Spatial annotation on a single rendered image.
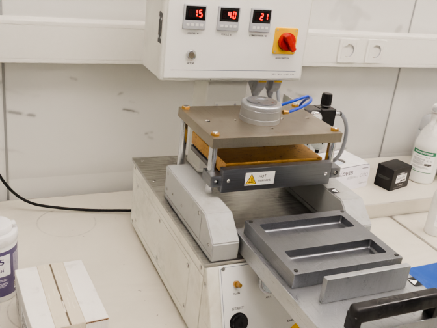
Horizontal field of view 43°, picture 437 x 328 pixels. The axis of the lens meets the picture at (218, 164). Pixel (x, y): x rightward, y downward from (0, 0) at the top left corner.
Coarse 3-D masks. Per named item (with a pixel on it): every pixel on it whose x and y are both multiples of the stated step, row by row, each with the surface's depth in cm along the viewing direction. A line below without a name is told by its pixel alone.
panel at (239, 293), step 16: (224, 272) 93; (240, 272) 94; (224, 288) 93; (240, 288) 94; (256, 288) 95; (224, 304) 93; (240, 304) 94; (256, 304) 95; (272, 304) 96; (224, 320) 93; (256, 320) 95; (272, 320) 96; (288, 320) 97
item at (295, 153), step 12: (192, 132) 113; (192, 144) 114; (204, 144) 107; (300, 144) 112; (204, 156) 108; (228, 156) 102; (240, 156) 103; (252, 156) 103; (264, 156) 104; (276, 156) 105; (288, 156) 105; (300, 156) 106; (312, 156) 107; (216, 168) 104
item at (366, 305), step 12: (432, 288) 78; (372, 300) 73; (384, 300) 74; (396, 300) 74; (408, 300) 75; (420, 300) 75; (432, 300) 76; (348, 312) 73; (360, 312) 71; (372, 312) 72; (384, 312) 73; (396, 312) 74; (408, 312) 75; (432, 312) 78; (348, 324) 73; (360, 324) 72
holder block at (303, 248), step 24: (288, 216) 96; (312, 216) 98; (336, 216) 99; (264, 240) 88; (288, 240) 89; (312, 240) 90; (336, 240) 90; (360, 240) 91; (288, 264) 82; (312, 264) 83; (336, 264) 84; (360, 264) 85; (384, 264) 87
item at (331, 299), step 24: (240, 240) 93; (264, 264) 86; (408, 264) 83; (288, 288) 81; (312, 288) 81; (336, 288) 78; (360, 288) 80; (384, 288) 82; (408, 288) 84; (288, 312) 80; (312, 312) 76; (336, 312) 77
